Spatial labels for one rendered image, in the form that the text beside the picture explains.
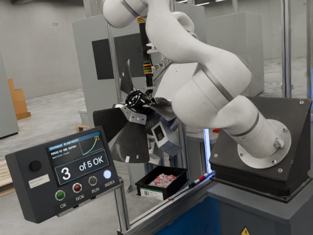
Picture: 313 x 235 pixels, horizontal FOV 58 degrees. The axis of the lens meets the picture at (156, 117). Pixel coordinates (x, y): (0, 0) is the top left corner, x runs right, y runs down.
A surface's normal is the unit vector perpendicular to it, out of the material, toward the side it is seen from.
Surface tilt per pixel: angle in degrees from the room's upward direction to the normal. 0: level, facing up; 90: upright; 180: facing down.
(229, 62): 60
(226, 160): 48
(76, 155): 75
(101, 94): 90
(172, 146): 121
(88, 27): 90
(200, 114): 113
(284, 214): 0
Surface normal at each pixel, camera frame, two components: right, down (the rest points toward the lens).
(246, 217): -0.74, 0.23
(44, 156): 0.64, -0.18
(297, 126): -0.63, -0.47
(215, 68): -0.59, -0.19
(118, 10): -0.11, 0.35
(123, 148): -0.11, -0.43
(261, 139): 0.32, 0.56
